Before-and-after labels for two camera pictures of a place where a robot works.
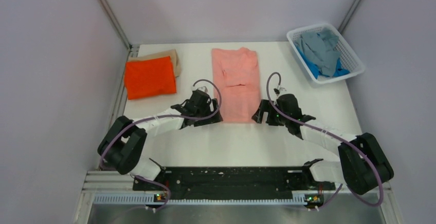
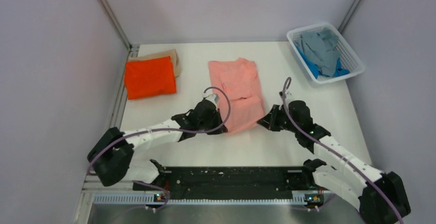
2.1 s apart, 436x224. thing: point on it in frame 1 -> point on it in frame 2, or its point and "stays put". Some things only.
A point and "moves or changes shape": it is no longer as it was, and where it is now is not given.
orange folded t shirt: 149,77 stays put
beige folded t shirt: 170,53 stays put
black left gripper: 206,121 -> 217,115
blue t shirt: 338,70 stays put
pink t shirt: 236,79 moves or changes shape
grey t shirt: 320,49 stays put
